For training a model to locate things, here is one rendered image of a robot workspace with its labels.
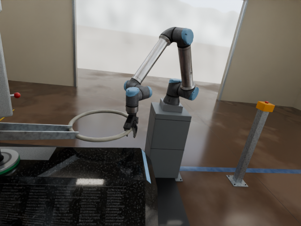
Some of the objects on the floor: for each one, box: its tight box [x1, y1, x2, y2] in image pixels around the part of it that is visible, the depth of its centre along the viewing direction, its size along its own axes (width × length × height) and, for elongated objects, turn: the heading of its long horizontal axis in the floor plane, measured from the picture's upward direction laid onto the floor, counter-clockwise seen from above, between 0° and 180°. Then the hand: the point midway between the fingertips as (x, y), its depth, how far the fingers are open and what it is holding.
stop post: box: [226, 101, 275, 187], centre depth 213 cm, size 20×20×109 cm
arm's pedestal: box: [144, 102, 192, 182], centre depth 221 cm, size 50×50×85 cm
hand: (130, 136), depth 134 cm, fingers closed on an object, 5 cm apart
